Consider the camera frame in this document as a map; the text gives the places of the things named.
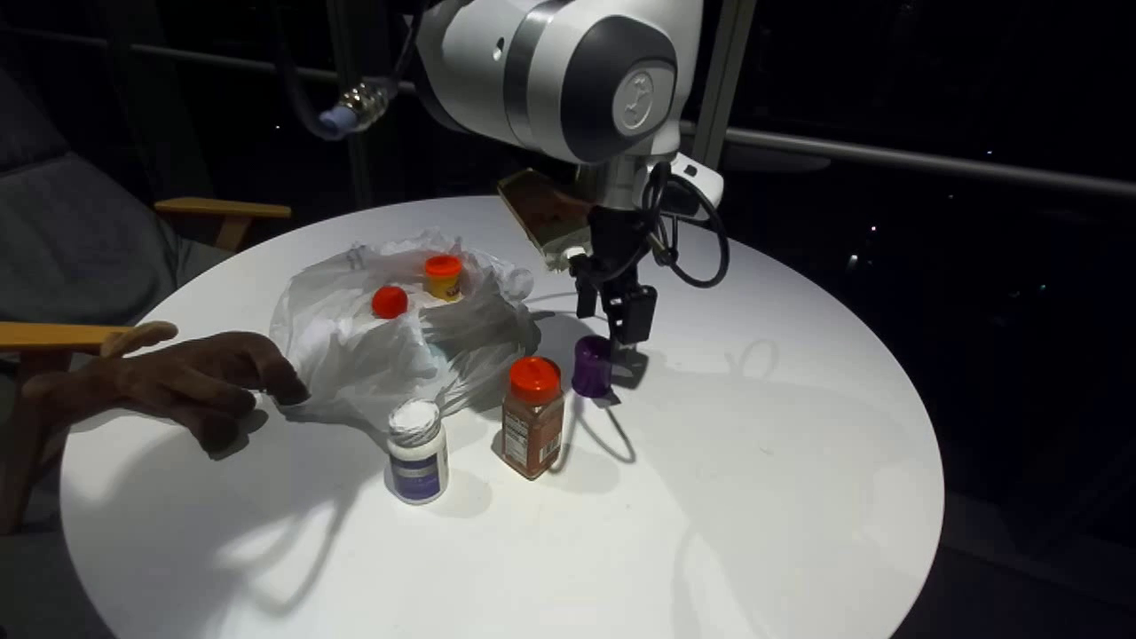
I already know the yellow cup orange lid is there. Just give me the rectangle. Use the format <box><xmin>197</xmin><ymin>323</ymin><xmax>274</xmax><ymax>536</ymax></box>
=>
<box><xmin>421</xmin><ymin>253</ymin><xmax>464</xmax><ymax>299</ymax></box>

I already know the white lid pill bottle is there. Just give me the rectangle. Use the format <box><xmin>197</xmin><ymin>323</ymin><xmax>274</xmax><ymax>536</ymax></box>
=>
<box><xmin>388</xmin><ymin>401</ymin><xmax>446</xmax><ymax>502</ymax></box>

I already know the spice jar orange lid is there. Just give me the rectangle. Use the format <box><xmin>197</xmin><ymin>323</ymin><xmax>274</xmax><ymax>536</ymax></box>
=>
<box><xmin>492</xmin><ymin>356</ymin><xmax>564</xmax><ymax>478</ymax></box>

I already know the brown plush toy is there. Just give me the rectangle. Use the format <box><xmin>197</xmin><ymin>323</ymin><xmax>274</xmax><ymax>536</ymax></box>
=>
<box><xmin>15</xmin><ymin>330</ymin><xmax>309</xmax><ymax>459</ymax></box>

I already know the wooden chair armrest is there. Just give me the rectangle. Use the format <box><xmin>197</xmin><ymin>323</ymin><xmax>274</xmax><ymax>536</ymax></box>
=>
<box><xmin>0</xmin><ymin>319</ymin><xmax>176</xmax><ymax>356</ymax></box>

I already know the grey window frame post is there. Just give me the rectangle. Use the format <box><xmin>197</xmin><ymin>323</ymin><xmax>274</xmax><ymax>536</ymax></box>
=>
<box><xmin>679</xmin><ymin>0</ymin><xmax>756</xmax><ymax>209</ymax></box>

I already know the purple toy cup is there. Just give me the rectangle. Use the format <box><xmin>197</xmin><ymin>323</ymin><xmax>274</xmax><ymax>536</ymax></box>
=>
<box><xmin>572</xmin><ymin>337</ymin><xmax>651</xmax><ymax>396</ymax></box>

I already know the small red toy cup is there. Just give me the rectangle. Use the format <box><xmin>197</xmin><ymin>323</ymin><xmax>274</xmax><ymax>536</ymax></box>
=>
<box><xmin>368</xmin><ymin>283</ymin><xmax>409</xmax><ymax>319</ymax></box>

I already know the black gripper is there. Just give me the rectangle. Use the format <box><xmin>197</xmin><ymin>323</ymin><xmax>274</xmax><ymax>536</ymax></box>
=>
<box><xmin>568</xmin><ymin>209</ymin><xmax>655</xmax><ymax>344</ymax></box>

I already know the white plastic bag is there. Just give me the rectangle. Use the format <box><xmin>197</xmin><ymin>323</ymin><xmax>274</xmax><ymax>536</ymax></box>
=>
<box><xmin>270</xmin><ymin>234</ymin><xmax>538</xmax><ymax>434</ymax></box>

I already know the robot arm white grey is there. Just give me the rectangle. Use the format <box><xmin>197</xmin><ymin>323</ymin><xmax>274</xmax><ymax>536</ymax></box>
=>
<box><xmin>291</xmin><ymin>0</ymin><xmax>725</xmax><ymax>344</ymax></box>

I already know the grey horizontal rail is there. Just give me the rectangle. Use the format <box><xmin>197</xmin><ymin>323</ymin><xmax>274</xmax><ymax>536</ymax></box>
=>
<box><xmin>4</xmin><ymin>25</ymin><xmax>1136</xmax><ymax>203</ymax></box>

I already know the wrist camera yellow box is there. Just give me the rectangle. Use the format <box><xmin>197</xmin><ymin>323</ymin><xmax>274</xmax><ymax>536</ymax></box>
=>
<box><xmin>496</xmin><ymin>170</ymin><xmax>588</xmax><ymax>271</ymax></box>

